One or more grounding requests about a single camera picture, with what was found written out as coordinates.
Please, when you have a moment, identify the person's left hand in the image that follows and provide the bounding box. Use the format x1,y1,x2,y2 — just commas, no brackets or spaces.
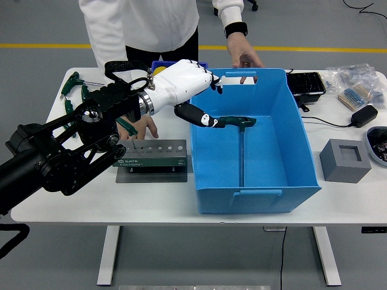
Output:
226,33,265,85

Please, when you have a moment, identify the person's right hand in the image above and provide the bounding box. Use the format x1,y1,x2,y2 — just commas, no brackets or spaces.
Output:
116,114,160,141

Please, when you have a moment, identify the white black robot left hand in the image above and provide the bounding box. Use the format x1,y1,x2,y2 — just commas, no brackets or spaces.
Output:
145,59,226,129

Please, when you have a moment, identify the thin green T-handle hex key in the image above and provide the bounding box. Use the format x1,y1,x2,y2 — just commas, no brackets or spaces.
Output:
116,117,139,150

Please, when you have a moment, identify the green metal hex key stand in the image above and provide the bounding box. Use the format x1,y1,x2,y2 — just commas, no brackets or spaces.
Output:
112,139,189,184

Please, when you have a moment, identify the large green T-handle hex key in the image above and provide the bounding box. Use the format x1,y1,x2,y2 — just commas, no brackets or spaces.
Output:
216,115,258,187

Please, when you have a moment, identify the large light blue box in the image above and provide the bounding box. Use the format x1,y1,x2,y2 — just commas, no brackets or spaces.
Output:
189,66,322,214

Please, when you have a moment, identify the black wristwatch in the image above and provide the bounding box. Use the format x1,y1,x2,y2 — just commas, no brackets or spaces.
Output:
224,21,249,39

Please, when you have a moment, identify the small dark blue bin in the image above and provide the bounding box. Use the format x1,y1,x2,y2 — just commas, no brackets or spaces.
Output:
151,60,209,74

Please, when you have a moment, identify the person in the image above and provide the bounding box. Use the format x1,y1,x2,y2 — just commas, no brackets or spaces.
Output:
78,0,245,76

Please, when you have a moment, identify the black plastic tray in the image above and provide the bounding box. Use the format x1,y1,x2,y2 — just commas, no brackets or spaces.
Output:
285,71,327,104

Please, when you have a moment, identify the clear plastic bags pile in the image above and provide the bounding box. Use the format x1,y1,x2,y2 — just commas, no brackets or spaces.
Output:
325,62,387,111

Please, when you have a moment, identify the taped resistor strip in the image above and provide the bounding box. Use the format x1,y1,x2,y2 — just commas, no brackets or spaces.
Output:
337,83,375,111

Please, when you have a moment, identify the white table leg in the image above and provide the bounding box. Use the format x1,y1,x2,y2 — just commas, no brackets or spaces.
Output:
96,225,121,286
312,225,342,286

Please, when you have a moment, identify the black power adapter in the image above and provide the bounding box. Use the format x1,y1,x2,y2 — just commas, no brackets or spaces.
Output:
350,105,379,129

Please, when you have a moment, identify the grey hollow cube block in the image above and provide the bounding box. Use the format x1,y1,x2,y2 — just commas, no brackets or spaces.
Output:
319,138,372,184

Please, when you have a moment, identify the grey bowl with parts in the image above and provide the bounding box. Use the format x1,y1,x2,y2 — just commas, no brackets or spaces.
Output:
365,126,387,166

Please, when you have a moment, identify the black desk control panel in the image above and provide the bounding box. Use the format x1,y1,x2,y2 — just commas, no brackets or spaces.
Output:
360,225,387,234

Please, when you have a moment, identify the black floor cable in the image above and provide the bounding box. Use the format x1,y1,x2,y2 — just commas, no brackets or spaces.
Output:
342,0,387,19

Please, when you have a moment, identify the black adapter cable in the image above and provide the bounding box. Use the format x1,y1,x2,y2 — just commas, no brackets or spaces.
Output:
301,116,354,128

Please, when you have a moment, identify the black hanging cable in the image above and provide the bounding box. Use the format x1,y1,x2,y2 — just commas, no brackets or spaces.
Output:
279,226,288,290

